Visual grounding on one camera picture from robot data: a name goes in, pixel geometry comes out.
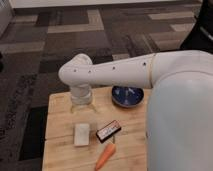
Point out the black chair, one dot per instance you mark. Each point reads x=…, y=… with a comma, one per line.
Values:
x=201, y=35

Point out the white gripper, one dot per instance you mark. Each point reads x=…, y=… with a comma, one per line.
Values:
x=81, y=92

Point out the dark blue bowl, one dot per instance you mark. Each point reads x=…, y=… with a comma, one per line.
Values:
x=127, y=97

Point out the black snack bar package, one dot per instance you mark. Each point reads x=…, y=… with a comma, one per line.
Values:
x=108, y=131

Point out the white sponge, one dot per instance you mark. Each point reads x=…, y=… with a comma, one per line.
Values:
x=81, y=134

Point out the orange carrot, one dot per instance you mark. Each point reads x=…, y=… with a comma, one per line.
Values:
x=105, y=155

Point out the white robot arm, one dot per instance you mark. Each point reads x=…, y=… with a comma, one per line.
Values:
x=179, y=124

